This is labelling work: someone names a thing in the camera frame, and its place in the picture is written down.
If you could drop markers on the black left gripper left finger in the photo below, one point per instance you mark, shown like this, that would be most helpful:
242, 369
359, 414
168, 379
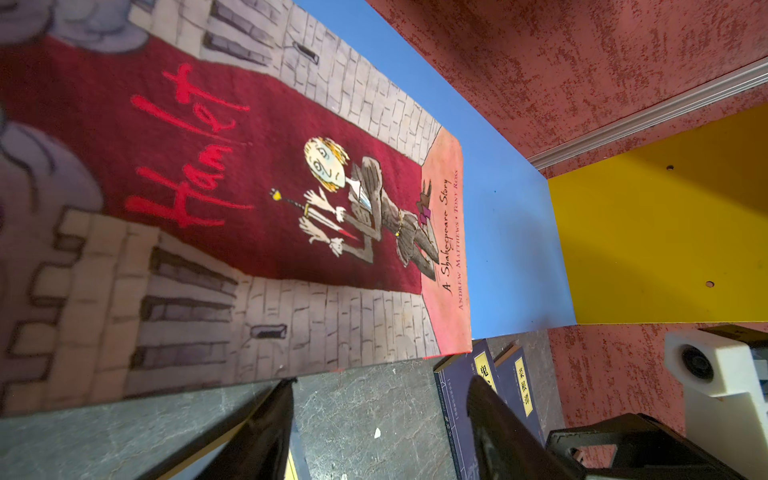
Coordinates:
251, 443

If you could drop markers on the blue book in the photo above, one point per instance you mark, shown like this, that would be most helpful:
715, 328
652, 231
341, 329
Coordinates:
453, 375
296, 465
515, 390

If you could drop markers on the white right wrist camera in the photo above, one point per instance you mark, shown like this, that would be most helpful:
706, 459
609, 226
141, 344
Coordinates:
723, 372

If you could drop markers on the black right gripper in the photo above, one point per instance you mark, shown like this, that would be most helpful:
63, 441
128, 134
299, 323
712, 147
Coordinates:
645, 449

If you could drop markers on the red Hamlet picture book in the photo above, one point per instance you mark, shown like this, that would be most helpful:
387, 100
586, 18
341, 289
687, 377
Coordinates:
206, 193

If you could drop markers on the yellow pink blue bookshelf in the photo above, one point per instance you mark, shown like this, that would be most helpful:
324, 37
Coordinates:
673, 232

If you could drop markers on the right aluminium corner profile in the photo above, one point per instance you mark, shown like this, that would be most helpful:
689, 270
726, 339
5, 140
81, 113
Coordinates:
733, 83

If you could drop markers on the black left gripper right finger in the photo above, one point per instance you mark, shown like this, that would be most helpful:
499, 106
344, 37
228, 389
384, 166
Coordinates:
504, 448

